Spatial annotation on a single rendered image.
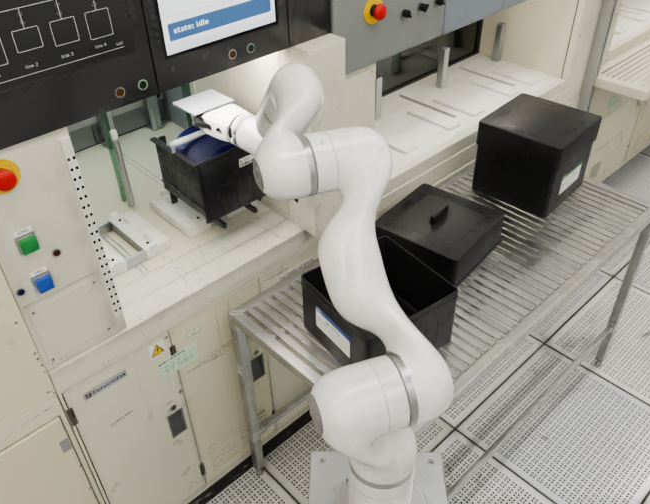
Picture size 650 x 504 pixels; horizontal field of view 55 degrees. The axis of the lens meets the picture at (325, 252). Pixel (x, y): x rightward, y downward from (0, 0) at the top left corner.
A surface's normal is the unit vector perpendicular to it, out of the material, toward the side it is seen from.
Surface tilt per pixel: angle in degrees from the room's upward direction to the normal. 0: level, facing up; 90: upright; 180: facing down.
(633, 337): 0
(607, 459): 0
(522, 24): 90
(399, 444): 30
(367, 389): 26
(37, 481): 90
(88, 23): 90
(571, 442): 0
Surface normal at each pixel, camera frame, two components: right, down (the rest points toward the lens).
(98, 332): 0.69, 0.44
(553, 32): -0.72, 0.44
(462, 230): -0.02, -0.78
